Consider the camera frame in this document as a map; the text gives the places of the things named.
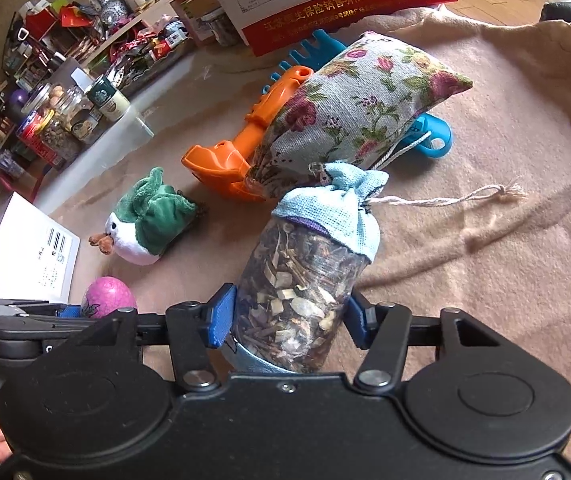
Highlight floral drawstring bag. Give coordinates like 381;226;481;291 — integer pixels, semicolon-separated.
246;31;473;201

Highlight green-hooded penguin plush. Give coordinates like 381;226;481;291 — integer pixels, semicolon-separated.
89;167;209;266

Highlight green-labelled can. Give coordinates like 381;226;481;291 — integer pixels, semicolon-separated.
87;76;131;122

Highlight blue and white vase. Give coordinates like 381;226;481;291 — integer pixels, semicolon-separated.
90;0;129;26

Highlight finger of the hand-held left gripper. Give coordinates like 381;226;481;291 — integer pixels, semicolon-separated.
0;298;85;320
0;312;100;357

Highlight beige cloth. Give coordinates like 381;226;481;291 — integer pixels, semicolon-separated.
30;7;571;461

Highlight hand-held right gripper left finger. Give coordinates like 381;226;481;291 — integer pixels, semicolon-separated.
73;282;239;393

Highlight red tin can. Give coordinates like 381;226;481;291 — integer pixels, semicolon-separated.
16;110;64;168

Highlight blue-topped herb sachet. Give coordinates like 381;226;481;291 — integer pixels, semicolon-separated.
230;160;525;375

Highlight yellow-lidded seed jar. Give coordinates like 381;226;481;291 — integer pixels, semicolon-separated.
36;105;84;161

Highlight glass-lidded jar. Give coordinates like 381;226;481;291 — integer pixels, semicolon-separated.
60;85;101;141

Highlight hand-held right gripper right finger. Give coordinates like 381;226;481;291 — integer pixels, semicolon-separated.
343;290;503;396

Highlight pink toy egg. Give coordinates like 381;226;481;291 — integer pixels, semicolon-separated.
80;276;138;320

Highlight desk calendar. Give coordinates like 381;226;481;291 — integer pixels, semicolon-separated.
204;0;459;57

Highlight clip-top glass jar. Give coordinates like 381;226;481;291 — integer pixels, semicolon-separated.
198;7;241;46

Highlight white cardboard box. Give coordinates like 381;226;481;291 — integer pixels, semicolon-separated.
0;191;81;306

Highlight blue toy rake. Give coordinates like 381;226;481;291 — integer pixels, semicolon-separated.
260;29;453;158

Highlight orange toy hammer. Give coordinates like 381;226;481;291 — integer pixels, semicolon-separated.
182;66;313;202

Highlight purple ball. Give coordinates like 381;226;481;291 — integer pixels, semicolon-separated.
8;89;31;121

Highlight tray of snacks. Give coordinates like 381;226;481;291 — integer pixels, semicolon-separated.
86;15;196;96

